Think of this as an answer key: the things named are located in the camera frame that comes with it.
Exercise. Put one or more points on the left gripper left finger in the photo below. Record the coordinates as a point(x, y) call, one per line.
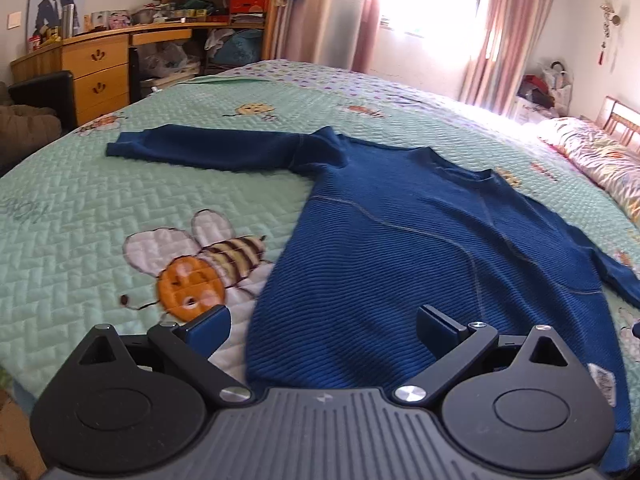
point(136, 404)

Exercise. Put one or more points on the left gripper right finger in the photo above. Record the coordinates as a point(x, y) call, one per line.
point(508, 404)

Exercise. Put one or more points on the dark blue knit sweater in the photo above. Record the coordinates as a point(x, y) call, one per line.
point(383, 232)

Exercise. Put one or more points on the green bee quilted bedspread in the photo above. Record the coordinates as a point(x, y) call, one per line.
point(87, 238)

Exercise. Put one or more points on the floral folded duvet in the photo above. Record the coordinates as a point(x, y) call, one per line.
point(599, 157)

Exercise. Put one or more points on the wooden headboard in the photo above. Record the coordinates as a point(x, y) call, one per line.
point(621, 122)

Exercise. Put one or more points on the brown chair cushion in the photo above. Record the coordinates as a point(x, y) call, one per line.
point(24, 130)

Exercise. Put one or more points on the cluttered bedside table pile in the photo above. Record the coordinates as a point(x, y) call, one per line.
point(543, 95)

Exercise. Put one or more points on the wooden corner desk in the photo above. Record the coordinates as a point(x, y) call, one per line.
point(99, 63)

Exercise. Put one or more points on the right pink curtain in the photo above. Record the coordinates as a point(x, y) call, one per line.
point(507, 32)

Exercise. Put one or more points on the pink curtain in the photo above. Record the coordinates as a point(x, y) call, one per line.
point(507, 32)
point(335, 33)

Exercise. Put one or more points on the left pink curtain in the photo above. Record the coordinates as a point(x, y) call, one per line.
point(335, 33)

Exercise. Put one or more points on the wall sconce lamp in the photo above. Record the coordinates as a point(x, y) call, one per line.
point(610, 17)

